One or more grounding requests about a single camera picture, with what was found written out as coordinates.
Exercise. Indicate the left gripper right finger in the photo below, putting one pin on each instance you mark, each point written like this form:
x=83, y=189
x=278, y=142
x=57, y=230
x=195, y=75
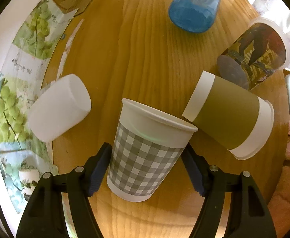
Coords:
x=249, y=215

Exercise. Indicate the olive brown paper cup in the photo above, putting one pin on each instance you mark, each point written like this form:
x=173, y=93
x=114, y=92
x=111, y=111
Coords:
x=237, y=119

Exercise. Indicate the grape picture poster strip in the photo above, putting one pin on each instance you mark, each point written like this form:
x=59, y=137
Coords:
x=21, y=83

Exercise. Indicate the blue plastic cup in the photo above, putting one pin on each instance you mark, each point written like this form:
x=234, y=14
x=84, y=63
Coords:
x=196, y=16

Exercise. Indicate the panda mug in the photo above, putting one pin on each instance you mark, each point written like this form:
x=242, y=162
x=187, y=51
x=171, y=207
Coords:
x=28, y=179

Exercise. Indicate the colourful printed paper cup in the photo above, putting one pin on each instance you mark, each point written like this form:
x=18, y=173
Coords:
x=257, y=54

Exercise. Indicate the grey checkered paper cup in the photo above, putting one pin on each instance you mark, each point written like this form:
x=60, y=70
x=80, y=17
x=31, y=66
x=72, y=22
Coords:
x=148, y=143

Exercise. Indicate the white plastic cup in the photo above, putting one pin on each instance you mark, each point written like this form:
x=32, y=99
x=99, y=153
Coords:
x=65, y=104

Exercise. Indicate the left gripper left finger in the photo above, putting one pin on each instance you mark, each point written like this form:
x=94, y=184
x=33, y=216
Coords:
x=44, y=216

